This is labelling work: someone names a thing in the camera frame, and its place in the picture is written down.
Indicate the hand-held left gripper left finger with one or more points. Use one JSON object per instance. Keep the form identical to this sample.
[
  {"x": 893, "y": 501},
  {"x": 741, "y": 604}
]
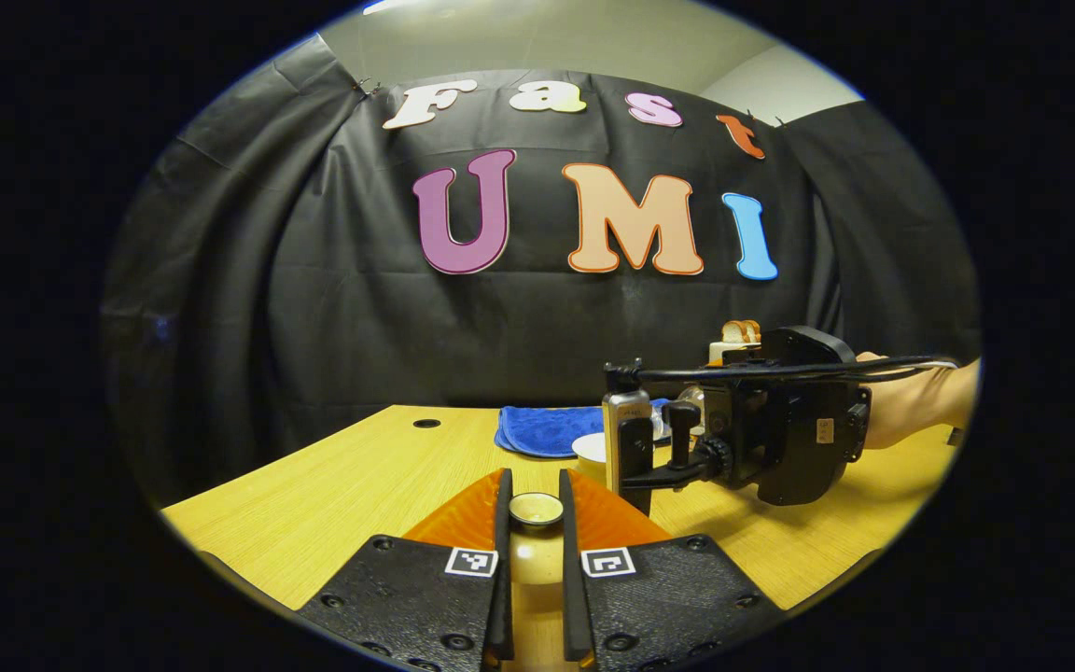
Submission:
[{"x": 425, "y": 597}]

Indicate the blue towel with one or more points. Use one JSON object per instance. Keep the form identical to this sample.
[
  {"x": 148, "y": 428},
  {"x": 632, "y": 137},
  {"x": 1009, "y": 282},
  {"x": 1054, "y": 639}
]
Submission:
[{"x": 537, "y": 429}]

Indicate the cream teacup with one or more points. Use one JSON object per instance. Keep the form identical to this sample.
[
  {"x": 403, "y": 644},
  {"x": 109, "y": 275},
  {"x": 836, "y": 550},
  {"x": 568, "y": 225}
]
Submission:
[{"x": 589, "y": 448}]

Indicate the ceiling light panel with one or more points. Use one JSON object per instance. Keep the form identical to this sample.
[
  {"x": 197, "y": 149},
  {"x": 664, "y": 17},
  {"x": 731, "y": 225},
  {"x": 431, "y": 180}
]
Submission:
[{"x": 375, "y": 6}]

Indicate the black backdrop cloth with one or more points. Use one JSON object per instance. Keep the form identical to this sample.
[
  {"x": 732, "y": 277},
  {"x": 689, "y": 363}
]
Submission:
[{"x": 314, "y": 308}]

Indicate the white toaster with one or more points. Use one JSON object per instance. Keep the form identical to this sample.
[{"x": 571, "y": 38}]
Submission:
[{"x": 719, "y": 353}]

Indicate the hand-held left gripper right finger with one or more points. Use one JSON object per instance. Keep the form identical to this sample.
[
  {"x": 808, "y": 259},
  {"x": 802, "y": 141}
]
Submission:
[{"x": 659, "y": 597}]

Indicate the toast bread slice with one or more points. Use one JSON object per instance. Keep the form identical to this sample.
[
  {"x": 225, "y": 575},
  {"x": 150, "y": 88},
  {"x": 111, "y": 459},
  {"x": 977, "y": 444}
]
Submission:
[
  {"x": 753, "y": 330},
  {"x": 733, "y": 332}
]

